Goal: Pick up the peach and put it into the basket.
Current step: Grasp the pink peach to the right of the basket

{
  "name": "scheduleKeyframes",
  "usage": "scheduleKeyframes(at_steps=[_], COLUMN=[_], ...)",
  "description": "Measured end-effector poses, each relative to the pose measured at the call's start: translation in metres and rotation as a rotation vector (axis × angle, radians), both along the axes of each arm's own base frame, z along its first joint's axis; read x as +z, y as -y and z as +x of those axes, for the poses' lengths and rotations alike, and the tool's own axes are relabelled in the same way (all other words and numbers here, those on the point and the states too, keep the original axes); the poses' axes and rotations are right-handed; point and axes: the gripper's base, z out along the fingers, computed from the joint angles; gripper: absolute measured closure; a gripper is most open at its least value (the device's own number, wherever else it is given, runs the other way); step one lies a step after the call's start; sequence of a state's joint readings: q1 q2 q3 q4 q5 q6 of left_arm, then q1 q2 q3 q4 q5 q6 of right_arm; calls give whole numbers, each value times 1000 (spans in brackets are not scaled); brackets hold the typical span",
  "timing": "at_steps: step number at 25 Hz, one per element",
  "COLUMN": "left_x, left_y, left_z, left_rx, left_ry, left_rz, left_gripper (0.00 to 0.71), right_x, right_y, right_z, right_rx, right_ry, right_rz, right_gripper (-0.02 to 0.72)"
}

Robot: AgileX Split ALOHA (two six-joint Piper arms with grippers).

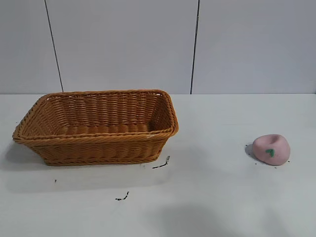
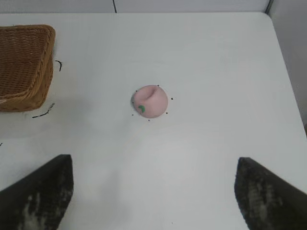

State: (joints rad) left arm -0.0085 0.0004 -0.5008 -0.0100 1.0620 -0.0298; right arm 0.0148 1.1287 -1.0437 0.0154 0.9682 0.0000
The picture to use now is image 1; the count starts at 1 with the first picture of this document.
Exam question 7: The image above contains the pink toy peach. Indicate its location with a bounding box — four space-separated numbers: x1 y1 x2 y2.
252 134 291 166

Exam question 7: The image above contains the brown woven wicker basket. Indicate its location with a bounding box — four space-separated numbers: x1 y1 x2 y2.
12 89 180 166

